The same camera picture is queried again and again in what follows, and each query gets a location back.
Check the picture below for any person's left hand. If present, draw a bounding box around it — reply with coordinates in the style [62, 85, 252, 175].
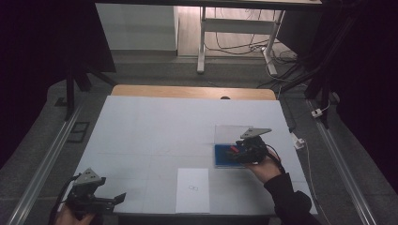
[54, 204, 97, 225]

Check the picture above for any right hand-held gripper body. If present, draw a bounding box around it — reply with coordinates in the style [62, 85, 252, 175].
[235, 127, 273, 165]

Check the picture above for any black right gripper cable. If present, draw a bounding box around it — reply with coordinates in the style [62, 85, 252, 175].
[266, 144, 286, 174]

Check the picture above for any white paper sheet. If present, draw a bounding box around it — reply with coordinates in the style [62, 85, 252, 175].
[175, 168, 211, 215]

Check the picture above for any white table cover board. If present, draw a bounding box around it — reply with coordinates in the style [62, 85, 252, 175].
[60, 95, 317, 216]

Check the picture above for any person's right hand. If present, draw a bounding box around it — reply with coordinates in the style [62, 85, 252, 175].
[245, 149, 283, 185]

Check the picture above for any white power adapter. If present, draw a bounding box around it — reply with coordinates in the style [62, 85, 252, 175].
[291, 132, 306, 151]

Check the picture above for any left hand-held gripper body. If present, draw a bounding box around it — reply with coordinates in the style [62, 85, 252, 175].
[66, 168, 107, 217]

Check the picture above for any wooden table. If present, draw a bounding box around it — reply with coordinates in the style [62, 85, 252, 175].
[111, 83, 277, 101]

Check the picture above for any blue ink pad case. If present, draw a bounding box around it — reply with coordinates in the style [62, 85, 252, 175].
[214, 125, 254, 170]

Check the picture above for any black metal stand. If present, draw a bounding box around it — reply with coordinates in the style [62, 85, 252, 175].
[280, 12, 360, 129]
[63, 59, 119, 122]

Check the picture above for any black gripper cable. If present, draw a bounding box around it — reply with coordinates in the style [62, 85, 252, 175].
[47, 173, 80, 225]
[266, 144, 286, 174]

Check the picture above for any white desk frame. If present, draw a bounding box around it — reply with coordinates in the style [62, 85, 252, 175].
[196, 6, 287, 76]

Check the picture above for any white thin cable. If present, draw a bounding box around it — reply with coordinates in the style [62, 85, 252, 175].
[302, 140, 333, 225]

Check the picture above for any tangle of floor cables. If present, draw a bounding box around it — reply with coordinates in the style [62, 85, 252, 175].
[205, 8, 299, 65]

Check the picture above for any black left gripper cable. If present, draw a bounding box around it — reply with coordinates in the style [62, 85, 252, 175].
[47, 173, 80, 225]

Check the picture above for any white cabinet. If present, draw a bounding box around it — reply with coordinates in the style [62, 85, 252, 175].
[95, 3, 179, 53]

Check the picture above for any aluminium rail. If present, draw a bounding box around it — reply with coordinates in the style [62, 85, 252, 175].
[307, 99, 380, 225]
[5, 105, 83, 225]

